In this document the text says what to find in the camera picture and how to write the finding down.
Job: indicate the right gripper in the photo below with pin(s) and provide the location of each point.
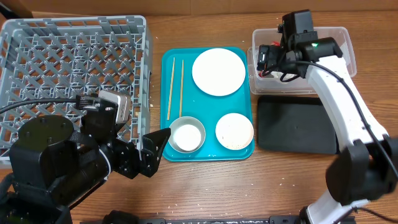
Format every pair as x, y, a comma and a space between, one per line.
271, 51

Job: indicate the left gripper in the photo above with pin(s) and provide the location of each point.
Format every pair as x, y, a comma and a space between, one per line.
125, 158

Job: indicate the wooden chopstick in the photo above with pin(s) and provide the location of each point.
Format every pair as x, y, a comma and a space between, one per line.
181, 89
171, 90

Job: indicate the small white plate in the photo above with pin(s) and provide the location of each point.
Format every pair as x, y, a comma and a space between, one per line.
234, 131

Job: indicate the red snack wrapper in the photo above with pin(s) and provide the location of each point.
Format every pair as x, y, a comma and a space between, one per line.
275, 43

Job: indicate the small white cup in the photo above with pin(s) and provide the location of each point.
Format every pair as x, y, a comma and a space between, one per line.
187, 138

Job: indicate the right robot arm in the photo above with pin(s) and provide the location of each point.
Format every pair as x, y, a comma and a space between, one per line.
366, 168

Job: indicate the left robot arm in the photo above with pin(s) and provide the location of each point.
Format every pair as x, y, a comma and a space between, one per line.
54, 167

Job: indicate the black waste tray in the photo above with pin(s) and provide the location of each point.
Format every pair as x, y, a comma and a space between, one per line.
295, 124

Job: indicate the grey dishwasher rack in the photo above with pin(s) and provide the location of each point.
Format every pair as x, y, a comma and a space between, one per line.
60, 58

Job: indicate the clear plastic bin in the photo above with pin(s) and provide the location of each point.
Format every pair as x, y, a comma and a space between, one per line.
271, 84

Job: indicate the grey metal bowl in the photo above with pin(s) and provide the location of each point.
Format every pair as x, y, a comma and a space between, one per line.
182, 121

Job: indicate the large white plate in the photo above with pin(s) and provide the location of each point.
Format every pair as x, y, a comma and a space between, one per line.
218, 72

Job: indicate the teal serving tray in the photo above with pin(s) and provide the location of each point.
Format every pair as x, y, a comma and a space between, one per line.
206, 108

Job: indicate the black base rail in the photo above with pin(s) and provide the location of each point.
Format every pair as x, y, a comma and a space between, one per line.
283, 219

